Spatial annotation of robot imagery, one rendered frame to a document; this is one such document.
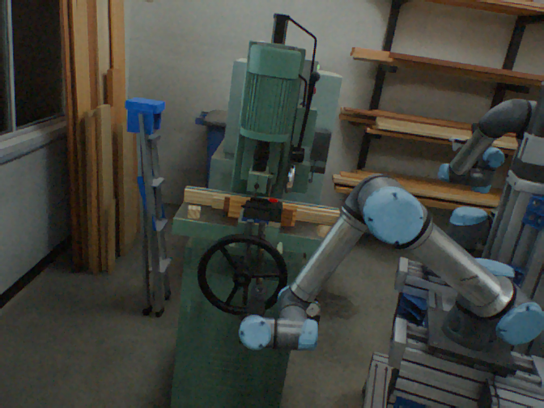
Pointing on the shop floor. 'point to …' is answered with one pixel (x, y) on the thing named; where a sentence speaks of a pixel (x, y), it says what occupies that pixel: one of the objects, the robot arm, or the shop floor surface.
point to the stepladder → (137, 105)
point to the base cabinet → (222, 352)
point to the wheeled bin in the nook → (218, 124)
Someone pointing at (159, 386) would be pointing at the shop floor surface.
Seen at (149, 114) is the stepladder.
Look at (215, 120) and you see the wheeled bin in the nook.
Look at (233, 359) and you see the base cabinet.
